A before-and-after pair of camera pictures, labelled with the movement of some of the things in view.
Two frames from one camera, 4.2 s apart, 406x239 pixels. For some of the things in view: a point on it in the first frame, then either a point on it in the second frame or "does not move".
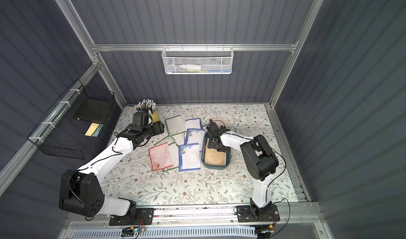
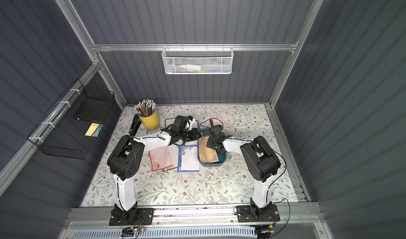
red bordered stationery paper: x=160 y=157 does not move
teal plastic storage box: x=228 y=161 -> x=221 y=156
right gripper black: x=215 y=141 does not move
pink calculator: x=221 y=121 does not move
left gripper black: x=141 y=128 -> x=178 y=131
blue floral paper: x=189 y=157 does not move
